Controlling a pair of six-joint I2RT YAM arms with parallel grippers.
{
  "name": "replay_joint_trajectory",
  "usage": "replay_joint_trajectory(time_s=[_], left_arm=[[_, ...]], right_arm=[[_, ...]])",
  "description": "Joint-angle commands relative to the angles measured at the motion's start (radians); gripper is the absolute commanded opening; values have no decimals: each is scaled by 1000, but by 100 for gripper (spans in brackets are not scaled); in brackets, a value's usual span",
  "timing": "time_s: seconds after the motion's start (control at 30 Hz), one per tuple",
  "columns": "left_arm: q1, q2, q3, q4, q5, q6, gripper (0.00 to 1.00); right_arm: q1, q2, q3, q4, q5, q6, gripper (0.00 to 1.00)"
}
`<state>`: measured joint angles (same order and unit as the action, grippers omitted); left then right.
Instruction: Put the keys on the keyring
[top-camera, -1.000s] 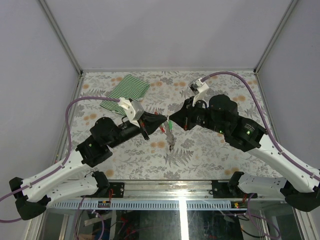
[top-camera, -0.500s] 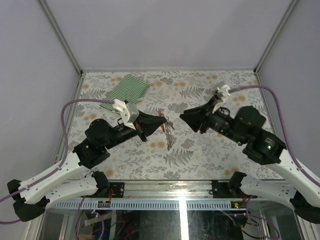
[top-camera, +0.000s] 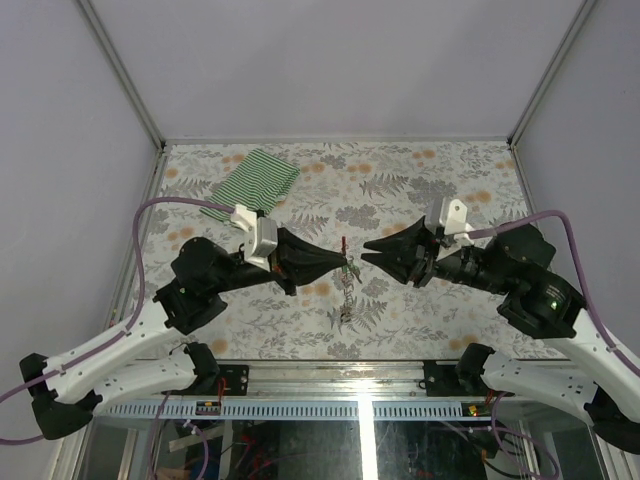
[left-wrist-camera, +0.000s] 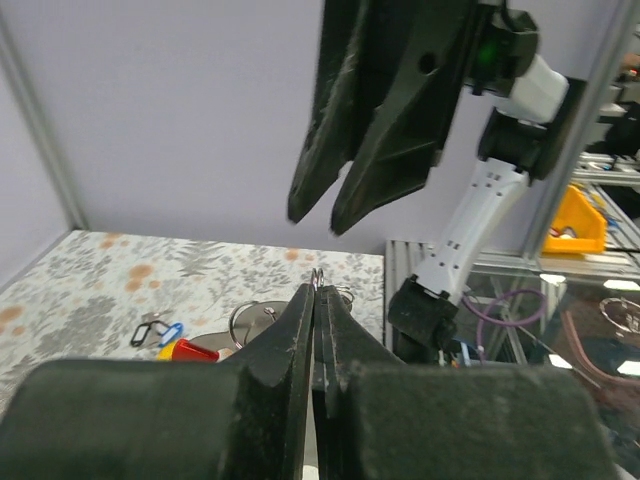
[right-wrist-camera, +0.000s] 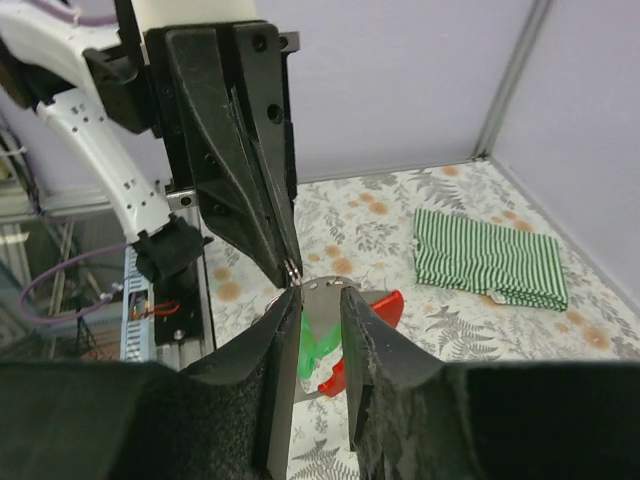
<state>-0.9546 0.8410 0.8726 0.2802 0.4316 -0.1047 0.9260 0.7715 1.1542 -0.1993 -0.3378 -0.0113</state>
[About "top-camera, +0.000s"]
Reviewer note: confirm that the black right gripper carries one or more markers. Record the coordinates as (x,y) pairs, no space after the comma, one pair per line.
(410,254)

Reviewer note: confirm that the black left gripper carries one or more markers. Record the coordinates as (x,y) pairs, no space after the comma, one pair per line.
(296,261)

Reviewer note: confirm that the silver keys bunch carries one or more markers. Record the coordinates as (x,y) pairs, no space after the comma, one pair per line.
(348,282)

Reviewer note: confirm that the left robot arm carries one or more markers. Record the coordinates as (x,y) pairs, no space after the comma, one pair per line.
(149,353)

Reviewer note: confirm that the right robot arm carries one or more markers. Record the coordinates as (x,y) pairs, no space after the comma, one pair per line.
(539,304)

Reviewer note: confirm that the green white striped cloth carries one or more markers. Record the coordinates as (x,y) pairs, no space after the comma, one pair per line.
(259,182)

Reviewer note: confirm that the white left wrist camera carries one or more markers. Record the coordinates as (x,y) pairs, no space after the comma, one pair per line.
(260,236)

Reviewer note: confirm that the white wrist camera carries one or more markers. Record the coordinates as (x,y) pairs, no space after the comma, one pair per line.
(446,218)
(260,236)

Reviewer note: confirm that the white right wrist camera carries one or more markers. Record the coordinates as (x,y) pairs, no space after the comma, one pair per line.
(446,218)

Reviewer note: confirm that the aluminium front rail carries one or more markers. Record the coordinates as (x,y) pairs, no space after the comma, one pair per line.
(300,380)

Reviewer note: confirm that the blue slotted cable duct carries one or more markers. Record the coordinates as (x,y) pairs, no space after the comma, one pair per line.
(246,409)

